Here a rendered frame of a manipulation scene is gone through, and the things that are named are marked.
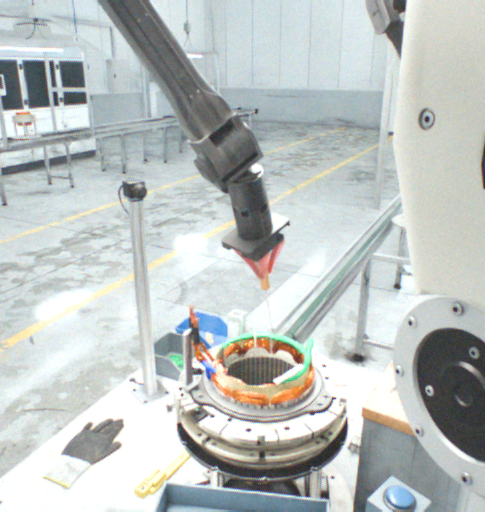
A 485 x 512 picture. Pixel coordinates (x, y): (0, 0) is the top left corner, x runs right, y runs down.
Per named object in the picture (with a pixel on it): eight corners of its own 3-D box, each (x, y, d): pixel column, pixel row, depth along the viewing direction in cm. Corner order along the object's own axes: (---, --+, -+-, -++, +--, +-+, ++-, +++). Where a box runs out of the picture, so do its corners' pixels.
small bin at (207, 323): (236, 339, 170) (236, 320, 167) (217, 359, 158) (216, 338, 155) (195, 329, 176) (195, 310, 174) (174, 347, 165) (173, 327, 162)
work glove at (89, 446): (102, 412, 133) (101, 406, 132) (142, 428, 127) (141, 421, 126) (30, 472, 113) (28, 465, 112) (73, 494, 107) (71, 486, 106)
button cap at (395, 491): (380, 498, 75) (381, 493, 75) (395, 484, 77) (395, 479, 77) (404, 514, 72) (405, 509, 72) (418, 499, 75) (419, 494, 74)
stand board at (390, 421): (392, 366, 108) (393, 356, 107) (485, 394, 98) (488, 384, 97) (360, 417, 92) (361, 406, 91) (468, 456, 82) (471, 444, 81)
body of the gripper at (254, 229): (221, 249, 79) (211, 211, 75) (262, 216, 84) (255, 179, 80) (251, 262, 75) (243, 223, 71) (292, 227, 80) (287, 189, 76)
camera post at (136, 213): (157, 393, 141) (143, 198, 121) (148, 397, 139) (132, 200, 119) (153, 388, 143) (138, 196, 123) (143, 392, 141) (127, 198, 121)
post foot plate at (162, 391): (172, 395, 140) (172, 392, 140) (143, 407, 135) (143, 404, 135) (157, 380, 147) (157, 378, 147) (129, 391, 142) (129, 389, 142)
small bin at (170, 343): (212, 363, 156) (211, 342, 153) (187, 386, 144) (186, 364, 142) (169, 350, 163) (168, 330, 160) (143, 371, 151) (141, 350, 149)
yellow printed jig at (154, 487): (197, 437, 124) (197, 426, 123) (208, 442, 122) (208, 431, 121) (133, 495, 107) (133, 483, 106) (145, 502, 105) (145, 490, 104)
